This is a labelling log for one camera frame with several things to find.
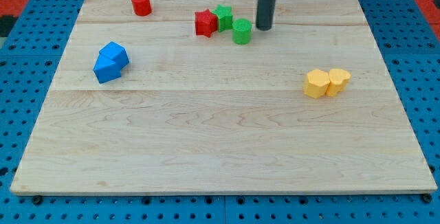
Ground blue triangular block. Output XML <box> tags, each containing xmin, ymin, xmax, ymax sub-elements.
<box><xmin>93</xmin><ymin>55</ymin><xmax>121</xmax><ymax>84</ymax></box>

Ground yellow heart block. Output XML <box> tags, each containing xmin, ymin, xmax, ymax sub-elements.
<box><xmin>326</xmin><ymin>69</ymin><xmax>351</xmax><ymax>97</ymax></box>

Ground yellow pentagon block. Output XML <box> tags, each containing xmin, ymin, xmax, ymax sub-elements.
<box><xmin>302</xmin><ymin>69</ymin><xmax>330</xmax><ymax>99</ymax></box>

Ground blue cube block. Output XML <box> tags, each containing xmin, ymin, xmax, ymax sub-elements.
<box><xmin>99</xmin><ymin>41</ymin><xmax>130</xmax><ymax>69</ymax></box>

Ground red star block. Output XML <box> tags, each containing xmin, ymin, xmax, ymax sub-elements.
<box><xmin>195</xmin><ymin>9</ymin><xmax>218</xmax><ymax>38</ymax></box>

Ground green cylinder block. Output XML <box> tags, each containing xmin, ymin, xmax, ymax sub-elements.
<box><xmin>232</xmin><ymin>19</ymin><xmax>252</xmax><ymax>45</ymax></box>

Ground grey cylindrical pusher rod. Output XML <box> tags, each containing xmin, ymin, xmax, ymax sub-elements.
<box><xmin>256</xmin><ymin>0</ymin><xmax>276</xmax><ymax>31</ymax></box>

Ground light wooden board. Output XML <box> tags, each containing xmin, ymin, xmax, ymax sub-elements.
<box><xmin>10</xmin><ymin>0</ymin><xmax>437</xmax><ymax>196</ymax></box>

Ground green star block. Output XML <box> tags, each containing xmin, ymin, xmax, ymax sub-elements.
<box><xmin>212</xmin><ymin>5</ymin><xmax>233</xmax><ymax>32</ymax></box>

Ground red cylinder block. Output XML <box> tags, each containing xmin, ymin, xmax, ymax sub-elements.
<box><xmin>131</xmin><ymin>0</ymin><xmax>152</xmax><ymax>16</ymax></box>

